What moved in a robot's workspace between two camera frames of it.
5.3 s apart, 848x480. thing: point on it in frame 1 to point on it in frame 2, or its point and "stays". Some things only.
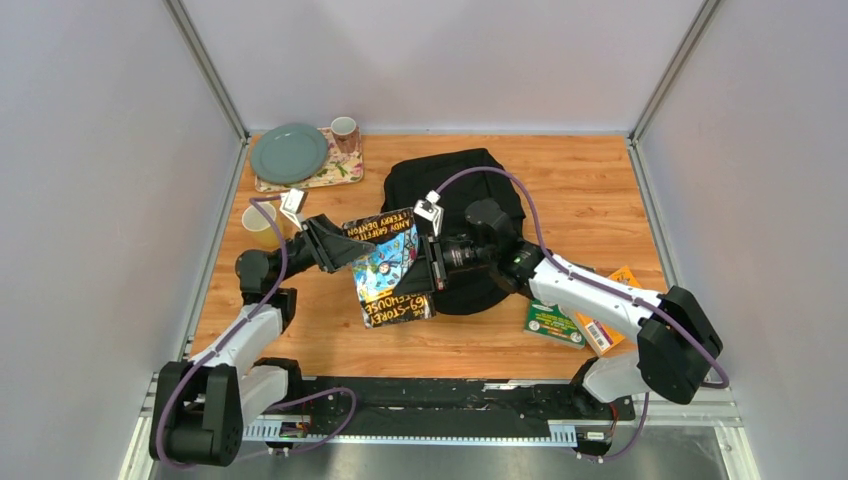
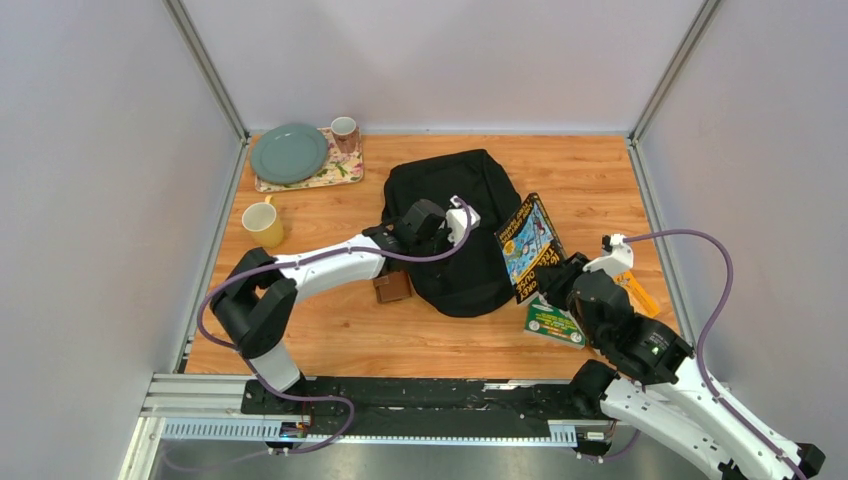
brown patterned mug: x=346 y=135 stays
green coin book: x=550 y=323 stays
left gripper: x=330 y=246 to x=443 y=234
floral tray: x=339 y=167 stays
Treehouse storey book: x=395 y=238 to x=528 y=240
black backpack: x=453 y=179 stays
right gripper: x=426 y=274 to x=552 y=280
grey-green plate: x=289 y=153 stays
